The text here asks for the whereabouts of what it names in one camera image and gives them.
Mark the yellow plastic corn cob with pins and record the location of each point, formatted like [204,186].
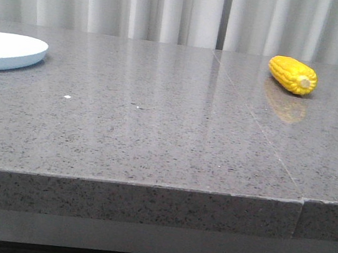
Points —
[295,76]

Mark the light blue round plate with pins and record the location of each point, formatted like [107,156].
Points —
[17,51]

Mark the white pleated curtain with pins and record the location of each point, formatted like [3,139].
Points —
[304,29]

